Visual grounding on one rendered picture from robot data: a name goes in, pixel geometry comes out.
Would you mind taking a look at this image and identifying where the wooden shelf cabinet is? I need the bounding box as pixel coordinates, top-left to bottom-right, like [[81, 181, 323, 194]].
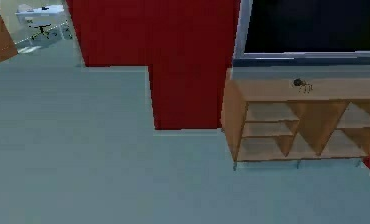
[[220, 68, 370, 172]]

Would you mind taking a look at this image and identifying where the black television set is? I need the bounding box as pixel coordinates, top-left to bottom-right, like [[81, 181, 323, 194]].
[[231, 0, 370, 68]]

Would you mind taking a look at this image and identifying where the white desk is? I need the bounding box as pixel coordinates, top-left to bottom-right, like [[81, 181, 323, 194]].
[[15, 4, 68, 40]]

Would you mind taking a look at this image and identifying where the brown wooden door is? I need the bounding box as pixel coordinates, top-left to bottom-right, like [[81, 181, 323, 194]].
[[0, 6, 19, 67]]

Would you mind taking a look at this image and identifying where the small black key ring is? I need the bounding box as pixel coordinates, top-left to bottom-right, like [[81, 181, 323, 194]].
[[290, 77, 314, 94]]

